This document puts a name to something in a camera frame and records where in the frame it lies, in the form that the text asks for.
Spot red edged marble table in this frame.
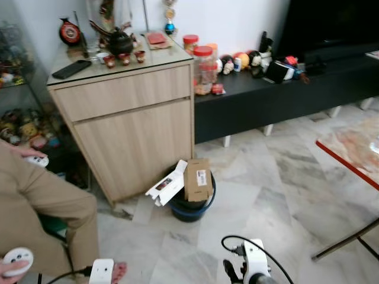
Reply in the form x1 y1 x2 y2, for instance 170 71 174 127
311 114 379 262

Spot red packet on wooden tray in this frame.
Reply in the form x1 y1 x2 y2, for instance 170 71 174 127
144 31 174 50

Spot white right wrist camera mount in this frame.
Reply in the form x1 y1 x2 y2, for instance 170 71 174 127
242 238 272 284

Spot gold trophy with blue ball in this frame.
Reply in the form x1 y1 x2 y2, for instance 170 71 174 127
162 0 179 36

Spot robed figure statue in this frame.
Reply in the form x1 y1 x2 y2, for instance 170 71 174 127
88 0 134 37

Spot low black TV bench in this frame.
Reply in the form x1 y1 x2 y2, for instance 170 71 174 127
194 54 379 147

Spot person right hand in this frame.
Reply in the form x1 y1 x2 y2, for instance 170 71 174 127
0 262 30 279

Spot black television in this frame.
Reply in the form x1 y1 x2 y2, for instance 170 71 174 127
275 0 379 61

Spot person left hand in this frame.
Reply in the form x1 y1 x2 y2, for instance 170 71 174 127
0 141 46 159

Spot light wooden cabinet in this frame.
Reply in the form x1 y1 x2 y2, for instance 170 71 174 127
46 40 197 205

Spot long white carton box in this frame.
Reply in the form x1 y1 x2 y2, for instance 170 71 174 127
144 159 189 207

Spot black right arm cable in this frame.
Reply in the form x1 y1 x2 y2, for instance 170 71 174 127
221 235 294 284

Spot green stool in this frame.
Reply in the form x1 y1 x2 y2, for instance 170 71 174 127
38 212 67 238

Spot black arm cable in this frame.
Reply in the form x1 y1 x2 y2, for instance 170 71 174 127
38 266 91 284
221 235 294 284

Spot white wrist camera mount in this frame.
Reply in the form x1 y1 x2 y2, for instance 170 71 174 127
89 258 115 284
242 238 272 284

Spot black iron teapot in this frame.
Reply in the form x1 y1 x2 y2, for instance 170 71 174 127
105 27 135 56

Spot glass display shelf with toys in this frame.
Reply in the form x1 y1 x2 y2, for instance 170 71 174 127
0 22 91 191

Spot orange lid jar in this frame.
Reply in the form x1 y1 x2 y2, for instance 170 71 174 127
205 43 219 60

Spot round red black ornament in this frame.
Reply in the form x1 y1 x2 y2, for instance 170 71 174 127
58 17 83 47

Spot white handheld controller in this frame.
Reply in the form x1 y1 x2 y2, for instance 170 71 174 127
2 247 35 275
24 154 50 168

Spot orange round doll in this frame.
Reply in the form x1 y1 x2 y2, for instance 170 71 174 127
234 51 251 71

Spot large clear red lid jar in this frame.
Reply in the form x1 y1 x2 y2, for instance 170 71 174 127
192 46 216 96

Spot red lid snack jar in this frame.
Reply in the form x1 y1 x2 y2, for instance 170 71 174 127
182 34 200 56

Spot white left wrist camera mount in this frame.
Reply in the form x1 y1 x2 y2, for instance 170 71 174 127
89 258 115 284

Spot black remote control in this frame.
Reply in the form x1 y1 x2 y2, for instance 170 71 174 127
52 59 93 80

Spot brown cardboard box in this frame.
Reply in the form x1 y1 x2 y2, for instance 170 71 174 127
183 157 214 202

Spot thin metal pole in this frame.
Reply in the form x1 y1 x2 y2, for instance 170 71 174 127
142 0 150 34

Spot black rubbish bin blue rim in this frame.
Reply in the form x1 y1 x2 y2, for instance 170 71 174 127
170 172 217 223

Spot black haired doll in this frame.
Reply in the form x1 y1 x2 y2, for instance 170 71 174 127
248 50 265 79

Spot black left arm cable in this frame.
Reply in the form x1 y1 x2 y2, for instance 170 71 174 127
38 266 91 284

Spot black flat box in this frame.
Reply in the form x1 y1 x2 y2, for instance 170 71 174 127
263 59 296 84

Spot person bare foot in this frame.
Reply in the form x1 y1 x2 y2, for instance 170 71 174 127
110 262 129 284

